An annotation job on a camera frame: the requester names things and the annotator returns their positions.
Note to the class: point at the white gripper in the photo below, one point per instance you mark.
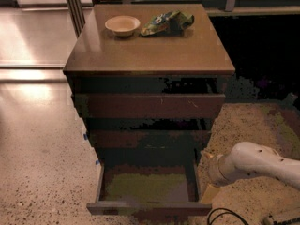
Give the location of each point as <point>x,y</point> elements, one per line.
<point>216,170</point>

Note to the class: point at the brown bottom drawer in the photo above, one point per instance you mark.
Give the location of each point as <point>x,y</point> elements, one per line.
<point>155,192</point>

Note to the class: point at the brown drawer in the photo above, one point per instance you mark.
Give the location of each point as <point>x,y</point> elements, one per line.
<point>155,192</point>
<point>146,138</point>
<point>165,106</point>

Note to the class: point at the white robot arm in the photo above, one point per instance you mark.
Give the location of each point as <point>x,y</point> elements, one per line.
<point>248,160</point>

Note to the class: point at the brown wooden drawer cabinet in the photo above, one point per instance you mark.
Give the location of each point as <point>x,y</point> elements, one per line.
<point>193,62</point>

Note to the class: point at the brown middle drawer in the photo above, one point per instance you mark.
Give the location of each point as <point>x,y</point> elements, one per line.
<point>146,138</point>

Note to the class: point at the brown top drawer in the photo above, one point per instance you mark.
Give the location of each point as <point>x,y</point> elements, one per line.
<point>165,106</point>

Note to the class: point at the white power strip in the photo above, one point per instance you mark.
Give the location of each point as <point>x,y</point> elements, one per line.
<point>284,218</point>

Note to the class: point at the blue tape piece upper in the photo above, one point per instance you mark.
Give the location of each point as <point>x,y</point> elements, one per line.
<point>85,136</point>

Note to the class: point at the green chip bag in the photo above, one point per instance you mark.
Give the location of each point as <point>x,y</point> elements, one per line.
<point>170,23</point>

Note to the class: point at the white ceramic bowl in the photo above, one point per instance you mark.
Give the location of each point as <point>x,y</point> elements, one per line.
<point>122,26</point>

